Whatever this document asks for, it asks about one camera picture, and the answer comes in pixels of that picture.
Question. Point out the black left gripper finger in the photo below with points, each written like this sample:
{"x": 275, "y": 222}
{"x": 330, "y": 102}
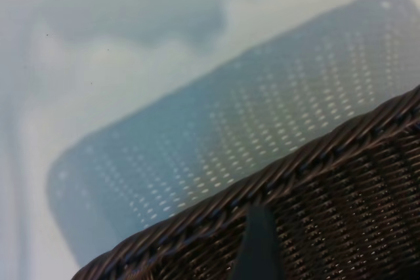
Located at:
{"x": 257, "y": 247}

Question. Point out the dark brown wicker basket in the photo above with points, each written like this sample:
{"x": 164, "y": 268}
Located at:
{"x": 344, "y": 211}

